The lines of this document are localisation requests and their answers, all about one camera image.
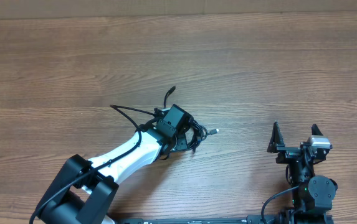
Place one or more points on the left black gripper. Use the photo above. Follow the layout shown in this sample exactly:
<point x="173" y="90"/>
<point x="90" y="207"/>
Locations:
<point x="182" y="142"/>

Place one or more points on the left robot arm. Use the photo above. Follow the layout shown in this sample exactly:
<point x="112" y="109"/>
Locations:
<point x="84" y="189"/>

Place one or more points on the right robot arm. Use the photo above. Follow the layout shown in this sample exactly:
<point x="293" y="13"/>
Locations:
<point x="312" y="195"/>

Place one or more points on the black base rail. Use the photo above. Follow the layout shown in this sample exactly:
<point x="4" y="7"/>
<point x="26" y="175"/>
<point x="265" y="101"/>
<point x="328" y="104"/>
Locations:
<point x="250" y="219"/>

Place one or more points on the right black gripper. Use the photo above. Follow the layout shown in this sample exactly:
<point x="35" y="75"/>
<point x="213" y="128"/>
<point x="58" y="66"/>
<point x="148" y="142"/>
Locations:
<point x="285" y="152"/>

